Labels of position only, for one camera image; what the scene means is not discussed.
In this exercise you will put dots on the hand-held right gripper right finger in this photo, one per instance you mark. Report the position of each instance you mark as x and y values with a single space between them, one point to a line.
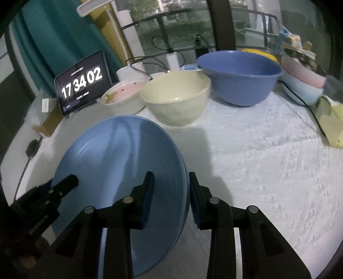
194 204

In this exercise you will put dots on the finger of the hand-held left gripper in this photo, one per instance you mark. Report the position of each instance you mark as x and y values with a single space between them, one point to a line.
34 191
65 185

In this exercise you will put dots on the white desk lamp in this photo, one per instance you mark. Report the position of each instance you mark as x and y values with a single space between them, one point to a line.
91 6

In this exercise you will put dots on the white textured tablecloth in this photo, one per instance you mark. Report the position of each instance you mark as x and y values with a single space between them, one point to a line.
254 161

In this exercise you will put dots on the blue plate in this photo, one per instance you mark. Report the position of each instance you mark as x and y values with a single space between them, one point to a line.
115 155
186 187

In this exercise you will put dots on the white basket with items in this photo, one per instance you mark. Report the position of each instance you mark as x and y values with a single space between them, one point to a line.
289 40

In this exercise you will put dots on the small white tag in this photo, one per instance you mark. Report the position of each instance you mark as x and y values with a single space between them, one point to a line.
48 105

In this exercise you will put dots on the black balcony railing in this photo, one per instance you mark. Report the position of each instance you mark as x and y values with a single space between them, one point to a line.
164 35

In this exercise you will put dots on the yellow patterned cloth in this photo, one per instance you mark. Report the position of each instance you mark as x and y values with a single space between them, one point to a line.
331 120

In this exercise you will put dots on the black window frame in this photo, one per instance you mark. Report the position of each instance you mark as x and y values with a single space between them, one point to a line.
219 21

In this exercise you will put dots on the steel bowl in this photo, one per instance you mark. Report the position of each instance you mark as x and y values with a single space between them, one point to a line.
308 61

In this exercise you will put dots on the large blue bowl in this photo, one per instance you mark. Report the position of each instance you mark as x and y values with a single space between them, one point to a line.
241 88

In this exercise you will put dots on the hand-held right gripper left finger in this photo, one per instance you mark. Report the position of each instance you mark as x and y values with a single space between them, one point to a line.
146 204

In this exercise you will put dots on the cardboard box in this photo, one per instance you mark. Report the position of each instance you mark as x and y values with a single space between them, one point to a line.
51 123

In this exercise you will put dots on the teal curtain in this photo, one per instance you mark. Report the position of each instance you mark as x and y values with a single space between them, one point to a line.
53 40

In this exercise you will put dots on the pale pink bowl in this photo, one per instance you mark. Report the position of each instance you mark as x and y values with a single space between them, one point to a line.
300 75

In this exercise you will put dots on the clear plastic bag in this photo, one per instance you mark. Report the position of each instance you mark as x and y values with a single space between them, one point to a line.
34 112

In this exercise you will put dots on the tablet with clock display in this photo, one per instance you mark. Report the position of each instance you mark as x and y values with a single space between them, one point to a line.
80 83

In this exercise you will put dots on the black round puck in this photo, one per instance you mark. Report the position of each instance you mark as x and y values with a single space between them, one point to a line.
32 148

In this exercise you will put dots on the white charger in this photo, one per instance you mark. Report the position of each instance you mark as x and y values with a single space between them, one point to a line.
172 61

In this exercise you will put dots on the pink red-dotted bowl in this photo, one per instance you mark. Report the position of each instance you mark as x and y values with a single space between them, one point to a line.
123 92

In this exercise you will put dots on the black power adapter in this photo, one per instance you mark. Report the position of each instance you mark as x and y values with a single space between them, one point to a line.
202 52

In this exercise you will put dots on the white power strip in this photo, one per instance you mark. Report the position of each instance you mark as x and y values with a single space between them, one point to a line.
190 67

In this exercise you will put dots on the yellow packet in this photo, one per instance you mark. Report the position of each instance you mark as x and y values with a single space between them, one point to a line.
264 55

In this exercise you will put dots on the cream bowl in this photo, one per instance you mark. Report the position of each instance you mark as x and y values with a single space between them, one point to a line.
174 110

